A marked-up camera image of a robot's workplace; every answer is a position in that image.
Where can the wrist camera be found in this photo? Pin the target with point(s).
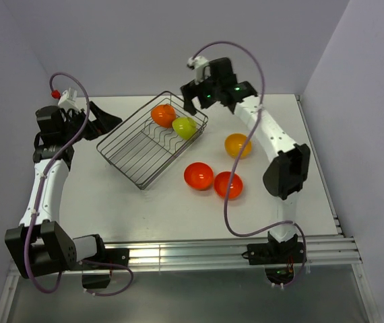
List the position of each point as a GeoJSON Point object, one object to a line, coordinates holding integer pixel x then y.
{"type": "Point", "coordinates": [201, 66]}
{"type": "Point", "coordinates": [66, 99]}

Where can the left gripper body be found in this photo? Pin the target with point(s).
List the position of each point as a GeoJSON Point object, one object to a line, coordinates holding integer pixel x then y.
{"type": "Point", "coordinates": [77, 118]}

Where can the wire dish rack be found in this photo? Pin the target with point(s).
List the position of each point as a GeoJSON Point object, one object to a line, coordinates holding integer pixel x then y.
{"type": "Point", "coordinates": [141, 149]}

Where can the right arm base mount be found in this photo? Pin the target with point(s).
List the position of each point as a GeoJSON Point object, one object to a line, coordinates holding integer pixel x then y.
{"type": "Point", "coordinates": [284, 255]}

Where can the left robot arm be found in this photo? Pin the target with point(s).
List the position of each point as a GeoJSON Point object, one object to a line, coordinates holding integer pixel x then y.
{"type": "Point", "coordinates": [39, 245]}

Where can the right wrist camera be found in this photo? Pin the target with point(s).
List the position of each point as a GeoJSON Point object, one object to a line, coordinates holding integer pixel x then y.
{"type": "Point", "coordinates": [201, 66]}

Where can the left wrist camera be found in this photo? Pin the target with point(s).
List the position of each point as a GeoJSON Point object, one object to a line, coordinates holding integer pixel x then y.
{"type": "Point", "coordinates": [66, 99]}

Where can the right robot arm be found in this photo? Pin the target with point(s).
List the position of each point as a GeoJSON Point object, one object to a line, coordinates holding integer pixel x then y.
{"type": "Point", "coordinates": [288, 161]}

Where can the yellow-orange bowl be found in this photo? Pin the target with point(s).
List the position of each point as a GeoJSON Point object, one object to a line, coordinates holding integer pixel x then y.
{"type": "Point", "coordinates": [233, 144]}

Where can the aluminium rail frame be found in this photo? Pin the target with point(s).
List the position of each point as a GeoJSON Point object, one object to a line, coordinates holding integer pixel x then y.
{"type": "Point", "coordinates": [186, 266]}

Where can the orange bowl white inside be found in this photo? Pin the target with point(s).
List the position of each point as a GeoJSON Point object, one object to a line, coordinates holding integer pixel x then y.
{"type": "Point", "coordinates": [163, 115]}

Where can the lime green bowl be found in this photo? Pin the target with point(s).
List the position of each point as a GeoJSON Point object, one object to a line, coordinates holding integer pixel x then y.
{"type": "Point", "coordinates": [185, 127]}

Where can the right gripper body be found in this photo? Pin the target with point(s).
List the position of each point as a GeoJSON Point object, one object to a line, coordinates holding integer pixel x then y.
{"type": "Point", "coordinates": [207, 91]}

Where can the red-orange bowl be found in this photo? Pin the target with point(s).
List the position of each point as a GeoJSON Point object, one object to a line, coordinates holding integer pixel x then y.
{"type": "Point", "coordinates": [198, 176]}
{"type": "Point", "coordinates": [222, 183]}

